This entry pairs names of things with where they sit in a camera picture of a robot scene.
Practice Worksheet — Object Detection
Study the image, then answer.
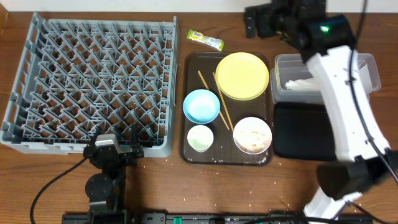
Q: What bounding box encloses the white napkin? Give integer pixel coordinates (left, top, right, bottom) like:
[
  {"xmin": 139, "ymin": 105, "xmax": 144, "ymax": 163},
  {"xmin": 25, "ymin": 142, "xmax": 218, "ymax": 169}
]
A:
[{"xmin": 285, "ymin": 78, "xmax": 320, "ymax": 91}]

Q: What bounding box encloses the white bowl with food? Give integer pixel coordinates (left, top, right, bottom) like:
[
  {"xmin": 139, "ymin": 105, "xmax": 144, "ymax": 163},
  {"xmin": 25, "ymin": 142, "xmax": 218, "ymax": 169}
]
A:
[{"xmin": 233, "ymin": 117, "xmax": 272, "ymax": 155}]

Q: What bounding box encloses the dark brown serving tray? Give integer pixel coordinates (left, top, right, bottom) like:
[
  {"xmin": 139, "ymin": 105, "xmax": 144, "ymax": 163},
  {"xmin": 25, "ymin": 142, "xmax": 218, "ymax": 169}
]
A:
[{"xmin": 179, "ymin": 52, "xmax": 274, "ymax": 166}]

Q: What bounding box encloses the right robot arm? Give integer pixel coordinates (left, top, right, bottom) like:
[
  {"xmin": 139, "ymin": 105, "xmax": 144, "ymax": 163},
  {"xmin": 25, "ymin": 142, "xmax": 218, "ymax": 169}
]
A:
[{"xmin": 243, "ymin": 0, "xmax": 397, "ymax": 223}]

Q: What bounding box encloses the green snack wrapper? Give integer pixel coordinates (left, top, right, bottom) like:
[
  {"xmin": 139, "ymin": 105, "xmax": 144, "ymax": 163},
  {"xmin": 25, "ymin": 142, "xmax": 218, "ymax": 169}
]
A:
[{"xmin": 187, "ymin": 29, "xmax": 224, "ymax": 52}]

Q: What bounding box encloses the yellow round plate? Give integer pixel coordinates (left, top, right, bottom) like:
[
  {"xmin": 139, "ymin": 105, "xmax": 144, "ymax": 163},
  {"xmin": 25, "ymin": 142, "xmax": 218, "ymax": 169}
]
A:
[{"xmin": 215, "ymin": 52, "xmax": 270, "ymax": 101}]

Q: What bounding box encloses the black waste tray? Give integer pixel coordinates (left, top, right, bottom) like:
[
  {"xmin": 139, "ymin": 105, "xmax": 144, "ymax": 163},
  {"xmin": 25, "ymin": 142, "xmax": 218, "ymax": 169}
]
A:
[{"xmin": 273, "ymin": 102, "xmax": 336, "ymax": 161}]

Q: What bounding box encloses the clear plastic waste bin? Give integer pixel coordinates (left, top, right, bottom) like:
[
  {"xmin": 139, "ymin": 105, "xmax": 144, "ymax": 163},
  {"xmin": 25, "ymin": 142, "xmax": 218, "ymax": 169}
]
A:
[{"xmin": 271, "ymin": 53, "xmax": 381, "ymax": 104}]

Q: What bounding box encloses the wooden chopstick right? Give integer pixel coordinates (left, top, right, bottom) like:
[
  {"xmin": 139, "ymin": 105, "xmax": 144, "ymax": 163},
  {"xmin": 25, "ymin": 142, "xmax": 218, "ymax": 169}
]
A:
[{"xmin": 213, "ymin": 72, "xmax": 234, "ymax": 132}]

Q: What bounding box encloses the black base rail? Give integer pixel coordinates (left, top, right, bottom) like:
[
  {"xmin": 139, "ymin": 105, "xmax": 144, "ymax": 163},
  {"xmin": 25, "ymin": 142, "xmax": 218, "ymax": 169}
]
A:
[{"xmin": 61, "ymin": 212, "xmax": 374, "ymax": 224}]

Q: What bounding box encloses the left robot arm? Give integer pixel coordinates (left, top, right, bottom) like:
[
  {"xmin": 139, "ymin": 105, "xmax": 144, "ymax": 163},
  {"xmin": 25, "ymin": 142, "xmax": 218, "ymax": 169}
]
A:
[{"xmin": 83, "ymin": 125, "xmax": 144, "ymax": 223}]

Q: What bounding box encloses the grey plastic dishwasher rack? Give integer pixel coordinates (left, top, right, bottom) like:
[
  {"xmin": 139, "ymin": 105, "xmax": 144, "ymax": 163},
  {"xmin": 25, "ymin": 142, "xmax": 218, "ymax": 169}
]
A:
[{"xmin": 1, "ymin": 14, "xmax": 180, "ymax": 157}]

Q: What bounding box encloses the wooden chopstick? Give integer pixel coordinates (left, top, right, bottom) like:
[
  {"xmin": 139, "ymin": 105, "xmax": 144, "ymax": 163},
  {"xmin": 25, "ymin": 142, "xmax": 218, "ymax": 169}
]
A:
[
  {"xmin": 197, "ymin": 70, "xmax": 230, "ymax": 130},
  {"xmin": 213, "ymin": 72, "xmax": 234, "ymax": 132}
]

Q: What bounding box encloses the small white cup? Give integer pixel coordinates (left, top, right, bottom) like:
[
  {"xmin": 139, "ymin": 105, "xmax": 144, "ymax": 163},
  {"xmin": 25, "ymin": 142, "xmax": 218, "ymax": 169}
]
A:
[{"xmin": 187, "ymin": 125, "xmax": 214, "ymax": 152}]

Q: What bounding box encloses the light blue bowl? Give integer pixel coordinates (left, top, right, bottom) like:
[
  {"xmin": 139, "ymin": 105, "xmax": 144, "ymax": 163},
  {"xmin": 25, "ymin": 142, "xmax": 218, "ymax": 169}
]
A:
[{"xmin": 183, "ymin": 89, "xmax": 221, "ymax": 124}]

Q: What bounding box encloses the wooden chopstick left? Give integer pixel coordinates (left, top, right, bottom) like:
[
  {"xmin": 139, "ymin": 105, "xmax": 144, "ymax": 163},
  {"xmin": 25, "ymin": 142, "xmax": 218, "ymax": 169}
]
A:
[{"xmin": 197, "ymin": 70, "xmax": 230, "ymax": 130}]

